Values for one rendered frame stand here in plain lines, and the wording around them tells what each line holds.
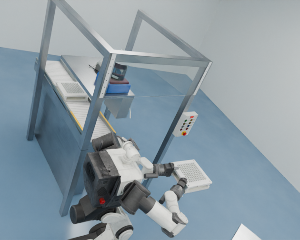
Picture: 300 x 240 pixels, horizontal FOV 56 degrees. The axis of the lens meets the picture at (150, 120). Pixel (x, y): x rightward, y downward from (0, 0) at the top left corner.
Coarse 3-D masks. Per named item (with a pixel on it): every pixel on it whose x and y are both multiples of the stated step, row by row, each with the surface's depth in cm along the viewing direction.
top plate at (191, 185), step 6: (174, 162) 213; (180, 162) 216; (186, 162) 218; (192, 162) 221; (180, 174) 204; (204, 174) 214; (204, 180) 208; (210, 180) 211; (186, 186) 197; (192, 186) 199; (198, 186) 203
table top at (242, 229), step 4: (240, 224) 212; (240, 228) 209; (244, 228) 210; (236, 232) 204; (240, 232) 205; (244, 232) 206; (248, 232) 208; (252, 232) 209; (236, 236) 201; (240, 236) 202; (244, 236) 203; (248, 236) 205; (252, 236) 206; (256, 236) 208
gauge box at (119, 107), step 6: (108, 102) 237; (114, 102) 230; (120, 102) 223; (126, 102) 225; (108, 108) 238; (114, 108) 231; (120, 108) 226; (126, 108) 230; (114, 114) 231; (120, 114) 230; (126, 114) 234
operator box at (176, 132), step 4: (184, 112) 269; (188, 112) 272; (192, 112) 275; (184, 116) 266; (188, 116) 267; (196, 116) 275; (180, 120) 271; (188, 120) 271; (192, 120) 276; (180, 124) 271; (188, 124) 276; (192, 124) 281; (176, 128) 276; (180, 128) 273; (184, 128) 276; (188, 128) 281; (176, 132) 276; (180, 132) 278; (188, 132) 286; (176, 136) 278
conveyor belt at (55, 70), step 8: (48, 64) 308; (56, 64) 314; (48, 72) 294; (56, 72) 300; (64, 72) 306; (56, 80) 287; (64, 80) 292; (72, 80) 298; (72, 104) 263; (80, 104) 267; (88, 104) 272; (80, 112) 257; (80, 120) 247; (96, 128) 246; (104, 128) 250; (96, 136) 237
